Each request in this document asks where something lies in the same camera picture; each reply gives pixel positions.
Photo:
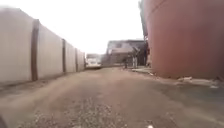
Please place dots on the distant grey building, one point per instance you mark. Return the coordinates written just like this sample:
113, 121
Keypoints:
121, 51

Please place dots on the robot's own part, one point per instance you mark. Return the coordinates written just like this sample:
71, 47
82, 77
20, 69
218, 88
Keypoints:
150, 126

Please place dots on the brown dirt road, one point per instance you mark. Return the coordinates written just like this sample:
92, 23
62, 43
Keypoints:
110, 96

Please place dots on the vehicle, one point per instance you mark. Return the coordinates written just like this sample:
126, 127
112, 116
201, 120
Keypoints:
93, 62

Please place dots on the pale panel wall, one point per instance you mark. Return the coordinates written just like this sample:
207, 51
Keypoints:
33, 50

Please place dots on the tall red round tower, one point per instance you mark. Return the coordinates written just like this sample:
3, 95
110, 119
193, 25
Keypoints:
186, 36

